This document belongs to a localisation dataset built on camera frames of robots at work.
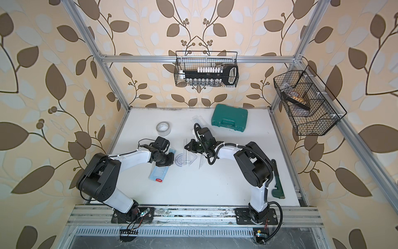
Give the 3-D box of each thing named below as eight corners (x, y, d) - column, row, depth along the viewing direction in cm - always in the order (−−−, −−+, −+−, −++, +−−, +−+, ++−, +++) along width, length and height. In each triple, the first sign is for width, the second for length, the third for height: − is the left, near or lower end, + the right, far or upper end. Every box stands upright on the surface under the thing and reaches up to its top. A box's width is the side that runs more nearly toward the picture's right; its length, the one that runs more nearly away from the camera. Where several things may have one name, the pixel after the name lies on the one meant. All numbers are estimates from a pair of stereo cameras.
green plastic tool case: (209, 125, 112) (209, 121, 109) (215, 105, 125) (216, 102, 122) (245, 132, 108) (246, 129, 105) (247, 111, 121) (248, 108, 118)
